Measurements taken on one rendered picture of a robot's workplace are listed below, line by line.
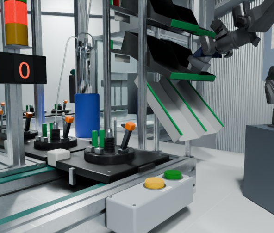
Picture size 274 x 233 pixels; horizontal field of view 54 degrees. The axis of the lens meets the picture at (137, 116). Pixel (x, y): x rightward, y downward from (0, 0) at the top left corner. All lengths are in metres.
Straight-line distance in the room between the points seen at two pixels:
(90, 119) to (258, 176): 1.13
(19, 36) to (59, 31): 3.98
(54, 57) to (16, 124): 3.90
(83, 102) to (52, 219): 1.26
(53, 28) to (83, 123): 3.17
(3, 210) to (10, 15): 0.43
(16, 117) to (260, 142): 0.62
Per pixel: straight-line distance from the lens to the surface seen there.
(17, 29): 0.71
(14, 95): 0.74
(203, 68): 1.01
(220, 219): 0.69
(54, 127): 0.94
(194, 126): 0.96
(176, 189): 0.58
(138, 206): 0.48
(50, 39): 4.66
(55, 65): 4.61
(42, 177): 0.75
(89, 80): 1.67
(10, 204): 0.65
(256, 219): 0.72
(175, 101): 1.01
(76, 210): 0.48
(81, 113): 1.67
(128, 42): 1.02
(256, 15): 0.88
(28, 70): 0.71
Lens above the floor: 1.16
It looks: 6 degrees down
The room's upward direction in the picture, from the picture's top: straight up
